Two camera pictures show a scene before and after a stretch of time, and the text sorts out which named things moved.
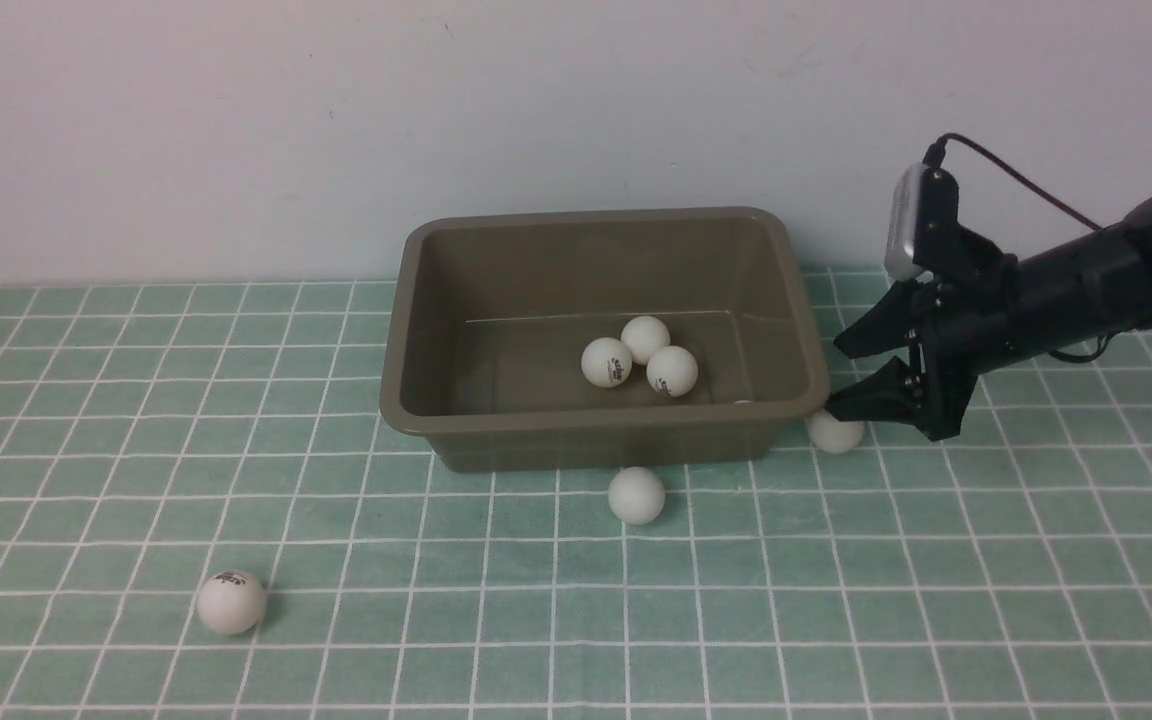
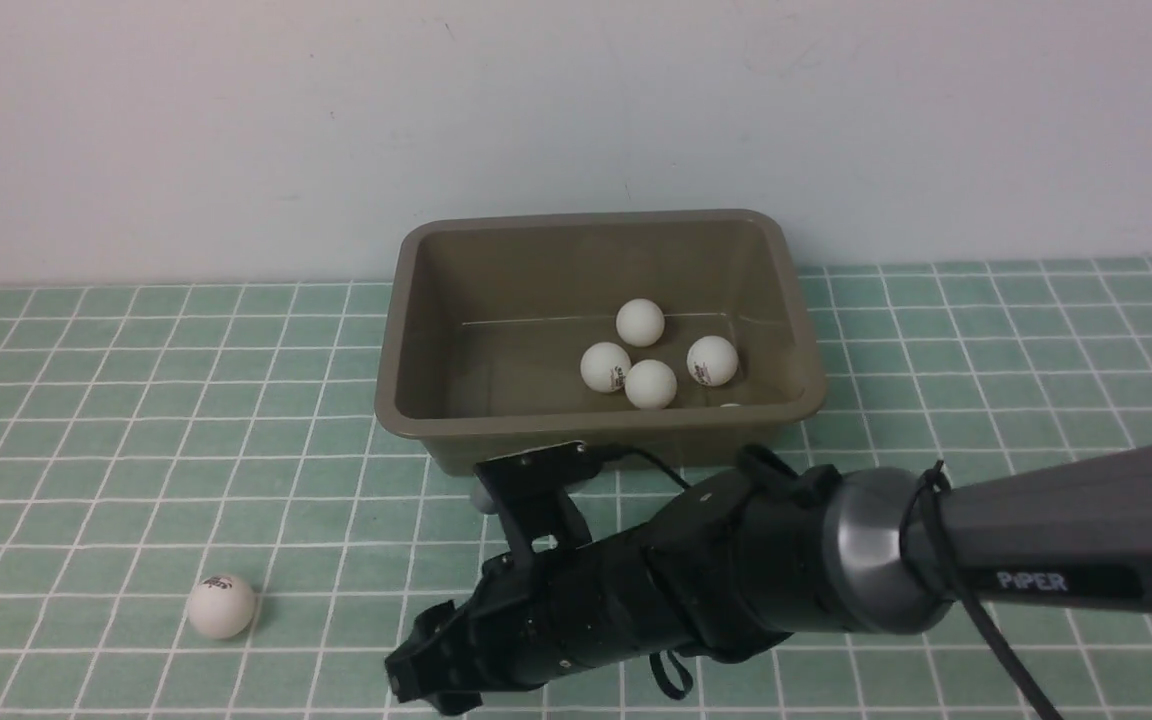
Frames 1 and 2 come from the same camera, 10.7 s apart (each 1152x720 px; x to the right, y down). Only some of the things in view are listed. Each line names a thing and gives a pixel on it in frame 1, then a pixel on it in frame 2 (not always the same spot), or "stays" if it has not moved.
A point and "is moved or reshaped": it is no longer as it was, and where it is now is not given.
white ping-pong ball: x=832 y=435 -> x=650 y=384
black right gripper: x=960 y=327 -> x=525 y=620
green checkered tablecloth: x=182 y=502 stays
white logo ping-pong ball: x=606 y=362 stays
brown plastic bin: x=492 y=311 stays
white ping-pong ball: x=672 y=371 -> x=712 y=360
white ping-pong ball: x=643 y=335 is moved or reshaped
